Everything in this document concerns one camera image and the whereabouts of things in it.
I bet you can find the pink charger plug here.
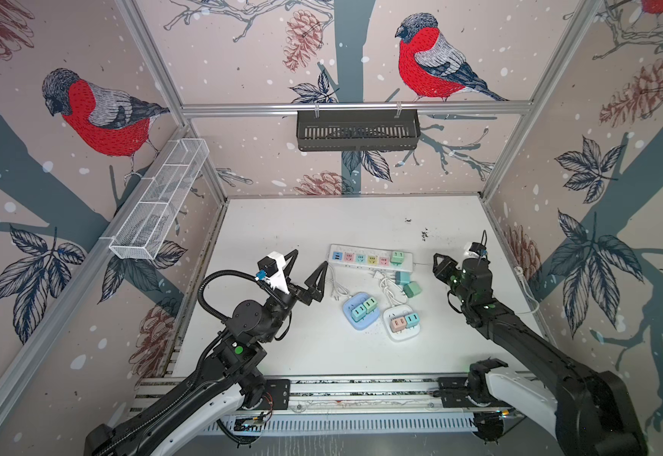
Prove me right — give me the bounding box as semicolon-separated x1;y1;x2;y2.
389;317;405;334

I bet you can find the blue square socket cube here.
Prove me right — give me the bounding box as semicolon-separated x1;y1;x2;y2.
342;293;381;331

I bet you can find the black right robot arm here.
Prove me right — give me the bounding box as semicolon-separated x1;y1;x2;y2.
432;254;649;455

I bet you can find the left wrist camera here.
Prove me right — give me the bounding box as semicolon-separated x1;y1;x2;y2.
255;252;290;295

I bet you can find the dark teal charger plug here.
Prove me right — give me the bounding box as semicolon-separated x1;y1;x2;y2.
394;271;411;286

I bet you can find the black wire basket shelf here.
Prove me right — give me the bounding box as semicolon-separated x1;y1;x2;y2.
296;109;421;152

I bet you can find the light teal charger plug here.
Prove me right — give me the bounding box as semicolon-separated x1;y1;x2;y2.
350;304;367;322

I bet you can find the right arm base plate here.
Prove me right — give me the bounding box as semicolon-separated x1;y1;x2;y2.
434;376;497;409

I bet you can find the white cable of blue cube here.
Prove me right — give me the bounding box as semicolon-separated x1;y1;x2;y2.
328;266;352;302

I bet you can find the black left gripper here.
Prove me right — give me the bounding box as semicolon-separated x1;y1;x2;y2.
259;249;325;344

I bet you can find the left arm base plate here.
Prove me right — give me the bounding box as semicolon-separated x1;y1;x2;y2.
245;378;291;412

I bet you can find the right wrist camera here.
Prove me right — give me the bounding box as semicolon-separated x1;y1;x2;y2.
464;241;488;260

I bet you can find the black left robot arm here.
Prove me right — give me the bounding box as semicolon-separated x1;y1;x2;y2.
84;250;329;455

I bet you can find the white multicolour power strip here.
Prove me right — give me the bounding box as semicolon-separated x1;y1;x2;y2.
328;244;414;273

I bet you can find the white wire mesh shelf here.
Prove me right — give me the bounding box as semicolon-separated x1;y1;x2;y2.
109;138;209;260

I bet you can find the white square socket cube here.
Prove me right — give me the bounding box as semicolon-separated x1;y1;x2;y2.
382;304;421;342

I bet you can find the green charger plug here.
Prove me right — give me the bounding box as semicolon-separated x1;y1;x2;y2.
363;296;378;315
390;251;405;266
403;281;422;298

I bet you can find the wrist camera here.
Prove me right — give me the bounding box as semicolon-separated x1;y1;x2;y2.
464;241;488;260
255;252;290;295

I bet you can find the aluminium front rail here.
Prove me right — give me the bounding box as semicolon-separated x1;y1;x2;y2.
131;372;606;414

